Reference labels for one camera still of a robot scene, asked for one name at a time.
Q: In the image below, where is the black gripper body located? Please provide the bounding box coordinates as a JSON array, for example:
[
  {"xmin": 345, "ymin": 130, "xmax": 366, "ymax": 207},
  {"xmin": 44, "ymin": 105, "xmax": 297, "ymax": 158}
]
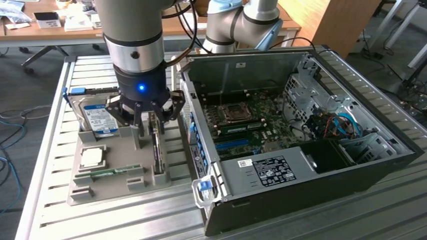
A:
[{"xmin": 112, "ymin": 64, "xmax": 172, "ymax": 105}]

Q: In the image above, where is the green black graphics card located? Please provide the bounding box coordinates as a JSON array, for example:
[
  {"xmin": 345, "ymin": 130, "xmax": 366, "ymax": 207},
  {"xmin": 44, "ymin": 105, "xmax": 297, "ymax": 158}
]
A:
[{"xmin": 145, "ymin": 109, "xmax": 166, "ymax": 176}]

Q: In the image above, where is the hard disk blue label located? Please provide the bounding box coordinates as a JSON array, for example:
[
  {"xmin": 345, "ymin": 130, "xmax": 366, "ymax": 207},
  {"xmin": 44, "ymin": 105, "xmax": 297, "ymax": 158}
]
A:
[{"xmin": 61, "ymin": 86, "xmax": 121, "ymax": 138}]

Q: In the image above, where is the metal CPU socket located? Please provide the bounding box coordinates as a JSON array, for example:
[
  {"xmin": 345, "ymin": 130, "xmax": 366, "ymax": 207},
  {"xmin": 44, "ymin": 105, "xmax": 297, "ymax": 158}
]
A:
[{"xmin": 217, "ymin": 102, "xmax": 249, "ymax": 123}]

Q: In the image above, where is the silver CPU chip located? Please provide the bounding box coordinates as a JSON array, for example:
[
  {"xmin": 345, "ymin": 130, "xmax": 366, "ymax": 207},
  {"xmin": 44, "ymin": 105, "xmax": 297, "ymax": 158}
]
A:
[{"xmin": 78, "ymin": 147, "xmax": 105, "ymax": 169}]

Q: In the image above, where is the grey parts rack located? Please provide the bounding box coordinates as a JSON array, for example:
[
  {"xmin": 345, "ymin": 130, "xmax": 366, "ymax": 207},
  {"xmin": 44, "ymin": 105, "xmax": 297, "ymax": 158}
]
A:
[{"xmin": 65, "ymin": 107, "xmax": 174, "ymax": 207}]

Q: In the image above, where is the green RAM stick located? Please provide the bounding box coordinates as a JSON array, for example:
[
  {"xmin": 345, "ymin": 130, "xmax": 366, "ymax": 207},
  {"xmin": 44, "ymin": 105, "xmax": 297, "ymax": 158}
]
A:
[
  {"xmin": 74, "ymin": 164, "xmax": 142, "ymax": 179},
  {"xmin": 218, "ymin": 122, "xmax": 264, "ymax": 135}
]

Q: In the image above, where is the blue expansion slot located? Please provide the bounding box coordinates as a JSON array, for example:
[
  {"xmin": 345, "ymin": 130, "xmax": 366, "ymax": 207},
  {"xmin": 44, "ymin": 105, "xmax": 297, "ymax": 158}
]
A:
[{"xmin": 214, "ymin": 139, "xmax": 250, "ymax": 152}]

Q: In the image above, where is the white paper sheet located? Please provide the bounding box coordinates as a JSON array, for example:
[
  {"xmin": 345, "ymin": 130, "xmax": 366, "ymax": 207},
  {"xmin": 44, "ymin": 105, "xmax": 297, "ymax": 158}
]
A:
[{"xmin": 178, "ymin": 11, "xmax": 208, "ymax": 31}]

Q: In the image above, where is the wide white box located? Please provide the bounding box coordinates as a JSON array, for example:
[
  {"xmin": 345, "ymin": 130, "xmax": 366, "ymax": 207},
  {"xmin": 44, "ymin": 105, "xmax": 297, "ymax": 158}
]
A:
[{"xmin": 62, "ymin": 12, "xmax": 94, "ymax": 33}]

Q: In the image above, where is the silver chipset heatsink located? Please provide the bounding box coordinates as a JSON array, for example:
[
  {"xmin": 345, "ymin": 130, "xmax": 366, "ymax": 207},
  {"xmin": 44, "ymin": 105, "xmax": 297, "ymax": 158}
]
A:
[{"xmin": 261, "ymin": 142, "xmax": 280, "ymax": 154}]

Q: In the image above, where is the green motherboard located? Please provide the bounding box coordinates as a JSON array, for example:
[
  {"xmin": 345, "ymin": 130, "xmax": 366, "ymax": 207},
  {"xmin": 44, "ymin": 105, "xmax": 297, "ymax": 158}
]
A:
[{"xmin": 198, "ymin": 89, "xmax": 302, "ymax": 162}]

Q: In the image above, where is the grey power supply unit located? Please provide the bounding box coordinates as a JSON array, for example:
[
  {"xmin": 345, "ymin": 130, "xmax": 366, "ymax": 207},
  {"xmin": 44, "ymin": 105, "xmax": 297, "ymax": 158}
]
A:
[{"xmin": 212, "ymin": 147, "xmax": 317, "ymax": 198}]

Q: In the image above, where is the brown cardboard box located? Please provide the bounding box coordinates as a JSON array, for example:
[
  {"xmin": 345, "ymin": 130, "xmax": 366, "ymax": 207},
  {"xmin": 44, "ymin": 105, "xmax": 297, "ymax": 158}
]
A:
[{"xmin": 196, "ymin": 0, "xmax": 209, "ymax": 17}]

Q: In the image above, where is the wooden office desk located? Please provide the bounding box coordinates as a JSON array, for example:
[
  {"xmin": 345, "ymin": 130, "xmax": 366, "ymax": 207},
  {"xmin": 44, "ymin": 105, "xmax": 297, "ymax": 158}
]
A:
[
  {"xmin": 0, "ymin": 0, "xmax": 110, "ymax": 73},
  {"xmin": 161, "ymin": 0, "xmax": 302, "ymax": 55}
]

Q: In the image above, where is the white box black lid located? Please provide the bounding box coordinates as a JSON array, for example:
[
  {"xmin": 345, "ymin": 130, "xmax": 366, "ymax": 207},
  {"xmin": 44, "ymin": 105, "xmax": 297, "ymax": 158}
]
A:
[{"xmin": 31, "ymin": 11, "xmax": 62, "ymax": 29}]

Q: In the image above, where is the metal drive cage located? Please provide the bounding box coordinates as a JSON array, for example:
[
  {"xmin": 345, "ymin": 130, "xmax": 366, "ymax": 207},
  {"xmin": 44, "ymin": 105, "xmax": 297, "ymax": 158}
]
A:
[{"xmin": 281, "ymin": 72, "xmax": 354, "ymax": 121}]

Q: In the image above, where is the white paper tag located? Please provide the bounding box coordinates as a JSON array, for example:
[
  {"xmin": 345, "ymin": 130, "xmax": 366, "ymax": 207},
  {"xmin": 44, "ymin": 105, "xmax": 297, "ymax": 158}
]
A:
[{"xmin": 2, "ymin": 22, "xmax": 31, "ymax": 31}]

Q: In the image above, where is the clear plastic bag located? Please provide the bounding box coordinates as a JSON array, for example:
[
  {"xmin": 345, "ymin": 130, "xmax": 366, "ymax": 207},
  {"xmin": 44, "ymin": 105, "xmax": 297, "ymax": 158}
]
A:
[{"xmin": 0, "ymin": 9, "xmax": 33, "ymax": 25}]

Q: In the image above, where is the black plastic shroud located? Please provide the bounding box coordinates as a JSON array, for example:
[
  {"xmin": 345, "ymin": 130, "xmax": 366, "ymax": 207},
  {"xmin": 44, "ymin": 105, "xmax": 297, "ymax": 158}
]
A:
[{"xmin": 297, "ymin": 138, "xmax": 357, "ymax": 175}]

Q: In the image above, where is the black grey PC case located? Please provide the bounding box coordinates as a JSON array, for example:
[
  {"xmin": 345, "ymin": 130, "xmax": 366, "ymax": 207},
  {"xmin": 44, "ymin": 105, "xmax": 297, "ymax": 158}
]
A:
[{"xmin": 169, "ymin": 48, "xmax": 425, "ymax": 237}]

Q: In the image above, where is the wooden cabinet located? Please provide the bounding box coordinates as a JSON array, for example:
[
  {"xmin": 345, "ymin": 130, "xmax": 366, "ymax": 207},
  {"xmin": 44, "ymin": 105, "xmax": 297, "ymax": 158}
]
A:
[{"xmin": 277, "ymin": 0, "xmax": 382, "ymax": 59}]

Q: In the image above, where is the grey drive tray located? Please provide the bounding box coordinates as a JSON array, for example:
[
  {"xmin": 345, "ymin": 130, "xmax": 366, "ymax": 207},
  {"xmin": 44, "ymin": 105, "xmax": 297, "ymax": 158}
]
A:
[{"xmin": 337, "ymin": 132, "xmax": 400, "ymax": 166}]

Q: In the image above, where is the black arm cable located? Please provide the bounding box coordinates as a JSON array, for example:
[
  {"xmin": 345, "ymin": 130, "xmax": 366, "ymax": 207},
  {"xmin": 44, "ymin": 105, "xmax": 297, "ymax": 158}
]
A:
[{"xmin": 161, "ymin": 0, "xmax": 214, "ymax": 67}]

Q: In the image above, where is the blue white case handle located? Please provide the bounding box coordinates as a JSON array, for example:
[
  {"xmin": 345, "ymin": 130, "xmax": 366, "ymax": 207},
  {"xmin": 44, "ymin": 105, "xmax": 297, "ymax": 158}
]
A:
[{"xmin": 190, "ymin": 174, "xmax": 221, "ymax": 209}]

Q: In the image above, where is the blue floor cable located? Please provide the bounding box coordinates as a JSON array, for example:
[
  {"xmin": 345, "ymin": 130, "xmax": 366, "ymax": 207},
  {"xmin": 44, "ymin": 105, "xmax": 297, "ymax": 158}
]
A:
[{"xmin": 0, "ymin": 119, "xmax": 26, "ymax": 216}]

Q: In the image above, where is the black plastic bracket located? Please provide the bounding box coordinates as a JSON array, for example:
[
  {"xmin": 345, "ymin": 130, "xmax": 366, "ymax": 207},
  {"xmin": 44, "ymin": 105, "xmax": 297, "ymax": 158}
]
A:
[{"xmin": 304, "ymin": 113, "xmax": 334, "ymax": 140}]

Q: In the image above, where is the orange wire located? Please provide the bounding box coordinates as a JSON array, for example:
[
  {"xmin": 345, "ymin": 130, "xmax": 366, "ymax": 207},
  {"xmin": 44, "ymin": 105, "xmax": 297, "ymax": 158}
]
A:
[{"xmin": 324, "ymin": 117, "xmax": 334, "ymax": 138}]

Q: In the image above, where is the blue SATA wire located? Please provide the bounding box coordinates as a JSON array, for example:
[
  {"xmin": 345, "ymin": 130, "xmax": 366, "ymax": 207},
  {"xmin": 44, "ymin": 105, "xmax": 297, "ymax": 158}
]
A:
[{"xmin": 332, "ymin": 112, "xmax": 364, "ymax": 139}]

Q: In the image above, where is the black floor cable bundle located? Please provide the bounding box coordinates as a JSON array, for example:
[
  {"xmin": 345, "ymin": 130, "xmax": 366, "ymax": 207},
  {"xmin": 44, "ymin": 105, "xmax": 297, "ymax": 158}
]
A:
[{"xmin": 385, "ymin": 62, "xmax": 427, "ymax": 116}]

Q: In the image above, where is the white table frame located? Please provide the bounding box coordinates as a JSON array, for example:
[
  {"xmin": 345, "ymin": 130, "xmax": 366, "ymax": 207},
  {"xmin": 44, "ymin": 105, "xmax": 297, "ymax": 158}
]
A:
[{"xmin": 382, "ymin": 0, "xmax": 427, "ymax": 69}]

